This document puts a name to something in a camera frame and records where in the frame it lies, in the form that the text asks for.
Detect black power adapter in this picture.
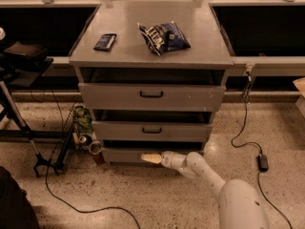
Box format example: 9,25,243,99
257,154,269,172

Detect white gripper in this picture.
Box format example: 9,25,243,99
141,151,186,170

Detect black tripod stand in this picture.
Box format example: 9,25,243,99
0,27,58,177

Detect green snack bag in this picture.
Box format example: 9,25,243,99
73,106,93,135

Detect blue chip bag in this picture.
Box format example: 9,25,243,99
138,21,191,55

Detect small dark blue packet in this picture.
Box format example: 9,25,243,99
93,33,117,52

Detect black floor cable left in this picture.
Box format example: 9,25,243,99
29,86,142,229

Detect grey middle drawer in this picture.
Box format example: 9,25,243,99
92,110,213,142

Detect black power cable right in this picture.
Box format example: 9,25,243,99
230,68,294,229

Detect metal can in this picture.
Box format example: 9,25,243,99
78,135,90,146

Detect wire basket rack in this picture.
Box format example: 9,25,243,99
54,104,76,170

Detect grey drawer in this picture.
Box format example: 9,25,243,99
79,68,226,112
102,140,205,166
92,110,213,142

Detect brown glass bottle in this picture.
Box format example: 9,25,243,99
89,141,105,164

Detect grey top drawer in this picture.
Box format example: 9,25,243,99
79,68,226,112

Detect grey bottom drawer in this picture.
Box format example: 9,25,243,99
102,140,205,166

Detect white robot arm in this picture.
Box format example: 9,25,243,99
141,151,270,229

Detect dark object bottom left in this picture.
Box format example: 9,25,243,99
0,167,40,229

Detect grey drawer cabinet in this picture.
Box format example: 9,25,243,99
70,1,233,150

